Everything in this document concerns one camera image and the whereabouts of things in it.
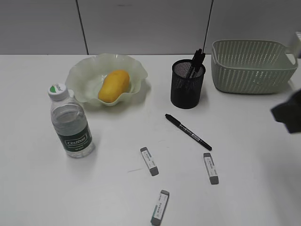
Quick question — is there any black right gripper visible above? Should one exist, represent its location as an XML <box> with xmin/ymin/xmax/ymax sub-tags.
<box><xmin>270</xmin><ymin>90</ymin><xmax>301</xmax><ymax>134</ymax></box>

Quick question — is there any grey white eraser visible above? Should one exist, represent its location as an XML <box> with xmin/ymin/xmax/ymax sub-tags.
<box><xmin>203</xmin><ymin>153</ymin><xmax>219</xmax><ymax>185</ymax></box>
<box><xmin>140</xmin><ymin>147</ymin><xmax>159</xmax><ymax>176</ymax></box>
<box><xmin>150</xmin><ymin>190</ymin><xmax>170</xmax><ymax>226</ymax></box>

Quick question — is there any black marker pen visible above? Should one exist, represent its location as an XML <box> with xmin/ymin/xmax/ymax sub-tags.
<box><xmin>165</xmin><ymin>114</ymin><xmax>212</xmax><ymax>151</ymax></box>
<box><xmin>186</xmin><ymin>49</ymin><xmax>202</xmax><ymax>79</ymax></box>
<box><xmin>190</xmin><ymin>49</ymin><xmax>205</xmax><ymax>78</ymax></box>

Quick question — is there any grey white eraser front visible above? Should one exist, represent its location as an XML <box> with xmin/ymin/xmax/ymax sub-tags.
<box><xmin>150</xmin><ymin>190</ymin><xmax>170</xmax><ymax>226</ymax></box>

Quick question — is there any yellow mango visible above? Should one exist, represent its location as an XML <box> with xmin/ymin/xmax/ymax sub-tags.
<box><xmin>98</xmin><ymin>70</ymin><xmax>130</xmax><ymax>103</ymax></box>

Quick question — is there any clear plastic water bottle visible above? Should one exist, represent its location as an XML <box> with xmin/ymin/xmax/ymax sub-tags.
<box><xmin>48</xmin><ymin>83</ymin><xmax>95</xmax><ymax>158</ymax></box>

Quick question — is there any green plastic woven basket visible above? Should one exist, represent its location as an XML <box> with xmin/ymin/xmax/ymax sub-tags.
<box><xmin>211</xmin><ymin>40</ymin><xmax>298</xmax><ymax>95</ymax></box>

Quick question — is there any black mesh pen holder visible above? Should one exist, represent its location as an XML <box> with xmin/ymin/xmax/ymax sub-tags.
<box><xmin>170</xmin><ymin>59</ymin><xmax>206</xmax><ymax>109</ymax></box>

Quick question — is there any translucent wavy glass plate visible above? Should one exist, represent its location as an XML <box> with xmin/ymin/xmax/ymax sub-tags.
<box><xmin>65</xmin><ymin>53</ymin><xmax>148</xmax><ymax>106</ymax></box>

